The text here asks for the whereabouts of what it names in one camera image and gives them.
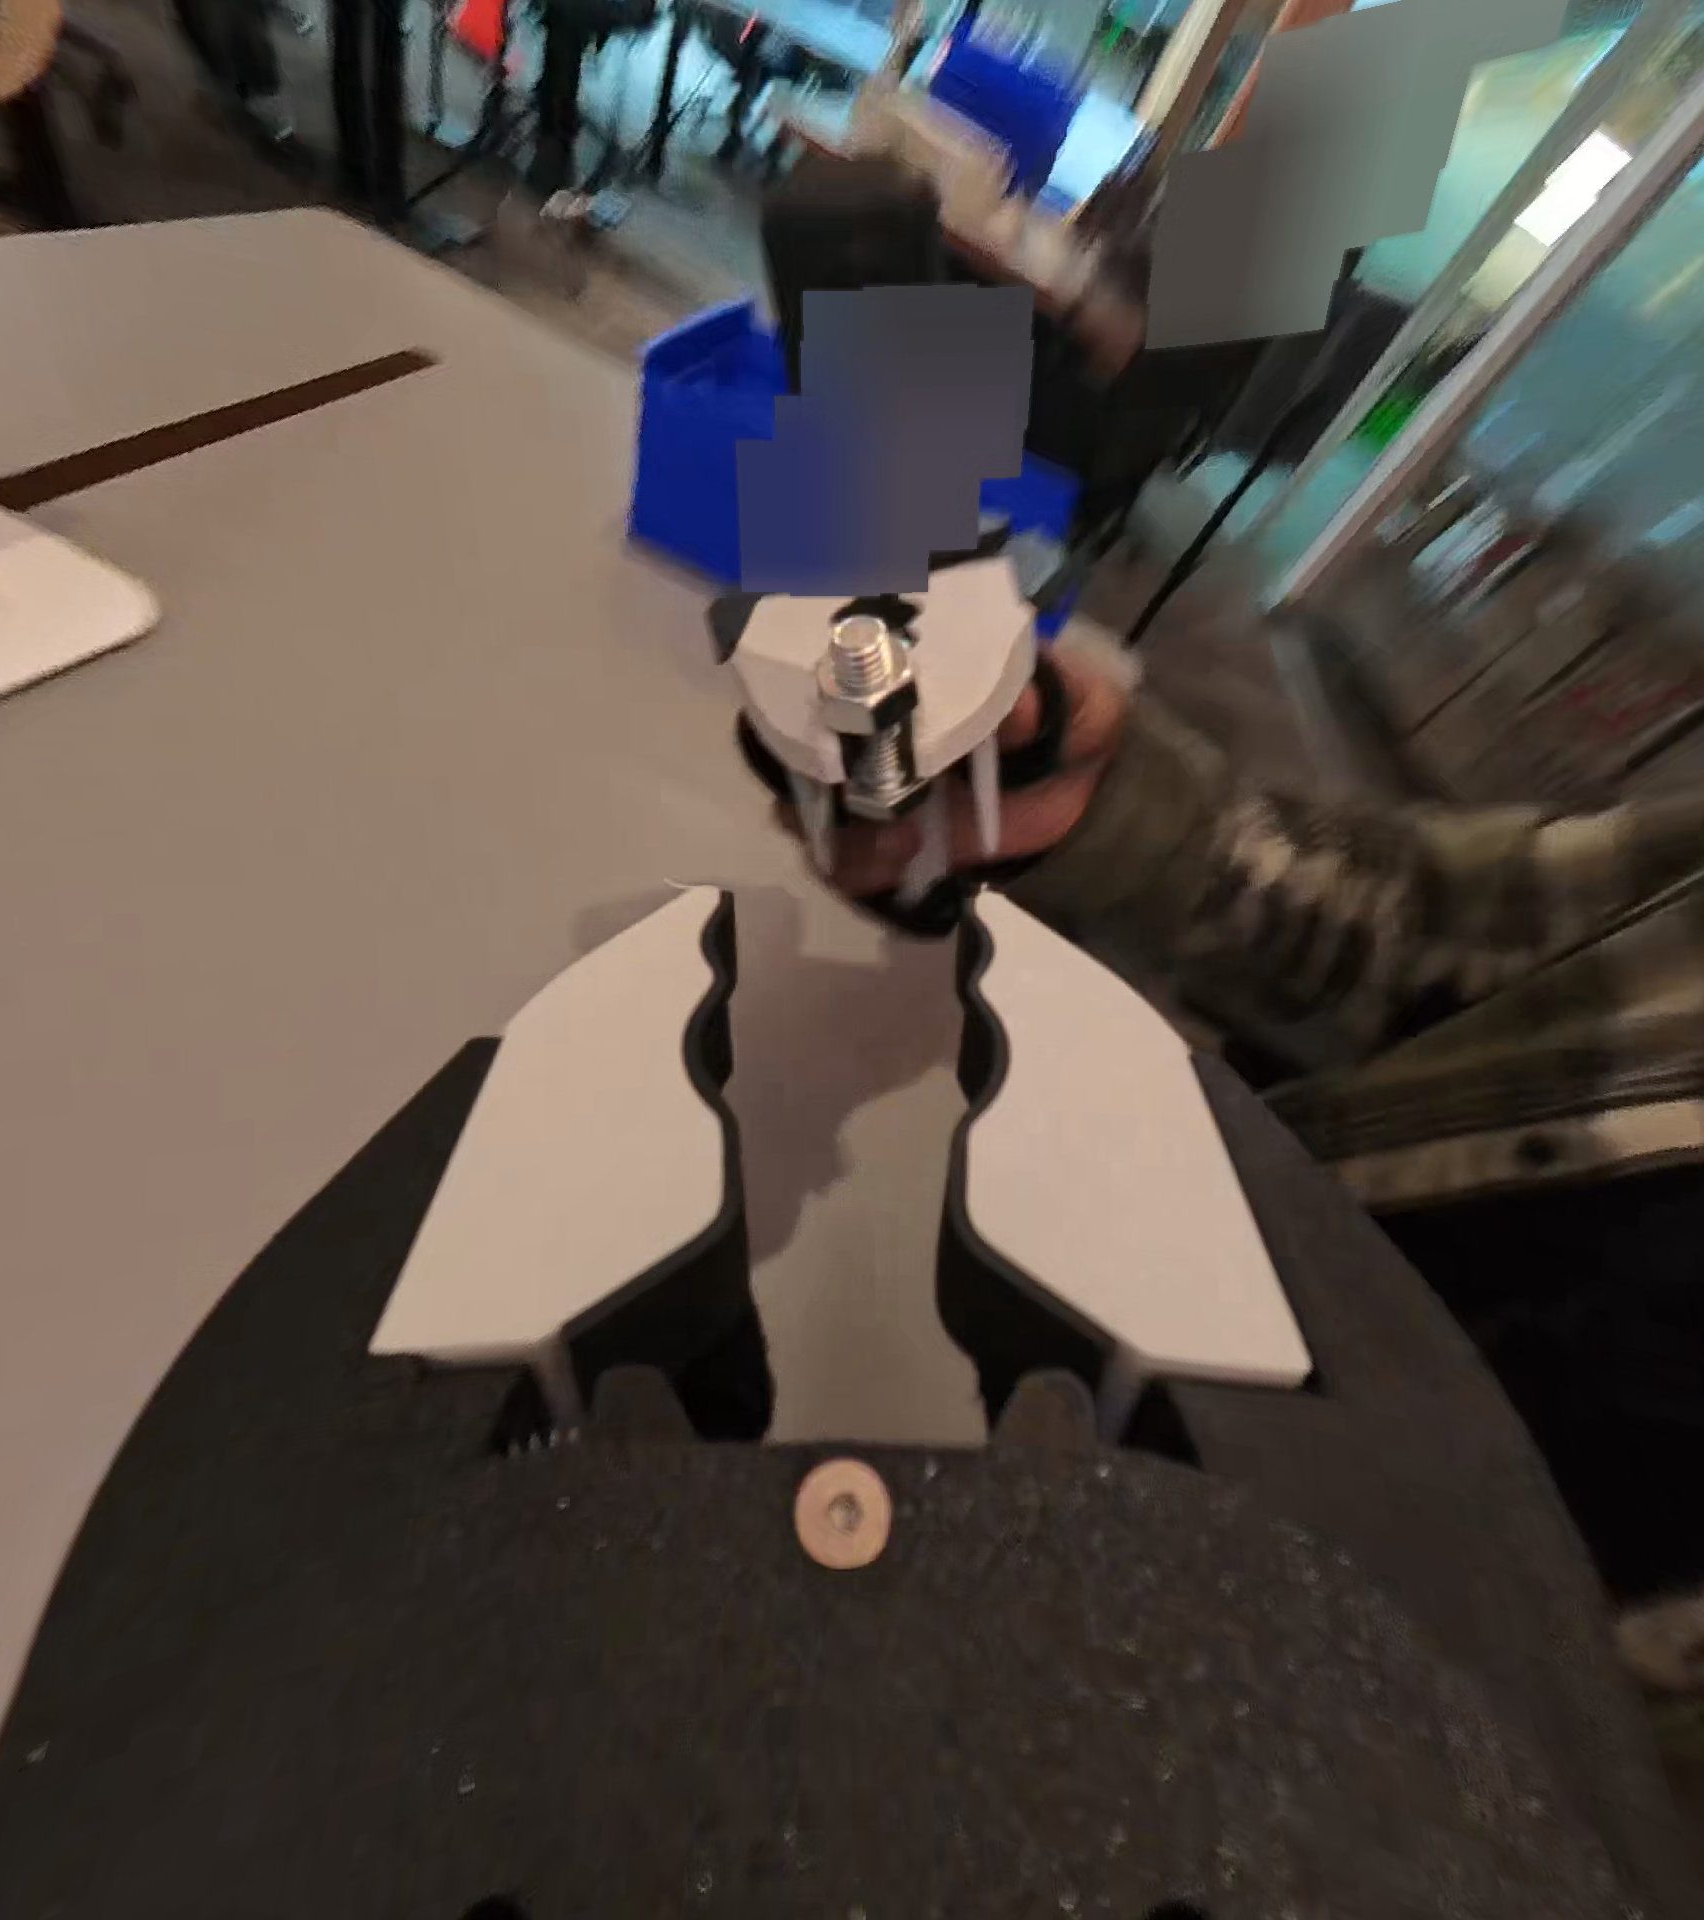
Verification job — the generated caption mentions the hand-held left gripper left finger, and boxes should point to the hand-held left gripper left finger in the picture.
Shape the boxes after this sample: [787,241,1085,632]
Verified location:
[368,883,774,1436]

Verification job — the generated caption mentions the blue plastic bin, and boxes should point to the blue plastic bin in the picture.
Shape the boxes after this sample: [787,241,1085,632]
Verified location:
[624,296,1083,637]

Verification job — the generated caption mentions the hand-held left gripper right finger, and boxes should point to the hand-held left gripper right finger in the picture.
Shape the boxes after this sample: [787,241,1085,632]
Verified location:
[938,889,1314,1447]

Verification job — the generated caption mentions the person's right hand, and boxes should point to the person's right hand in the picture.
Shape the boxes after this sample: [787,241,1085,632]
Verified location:
[776,637,1142,937]

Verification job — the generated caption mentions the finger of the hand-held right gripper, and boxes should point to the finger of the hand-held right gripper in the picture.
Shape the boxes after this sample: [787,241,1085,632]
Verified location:
[709,593,871,891]
[908,555,1045,860]

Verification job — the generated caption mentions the person's right forearm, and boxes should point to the person's right forearm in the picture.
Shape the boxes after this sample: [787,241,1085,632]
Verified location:
[1009,682,1704,1083]

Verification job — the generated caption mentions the person's plaid shirt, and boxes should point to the person's plaid shirt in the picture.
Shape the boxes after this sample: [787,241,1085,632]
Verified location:
[1265,975,1704,1920]

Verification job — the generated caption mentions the steel hex bolt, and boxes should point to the steel hex bolt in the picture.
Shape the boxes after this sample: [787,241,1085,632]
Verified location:
[811,612,930,824]

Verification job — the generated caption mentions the person's dark clothing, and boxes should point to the person's dark clothing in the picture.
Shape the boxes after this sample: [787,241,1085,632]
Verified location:
[1377,1201,1704,1608]

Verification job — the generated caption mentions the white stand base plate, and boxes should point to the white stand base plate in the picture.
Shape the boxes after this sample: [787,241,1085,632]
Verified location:
[0,446,165,749]

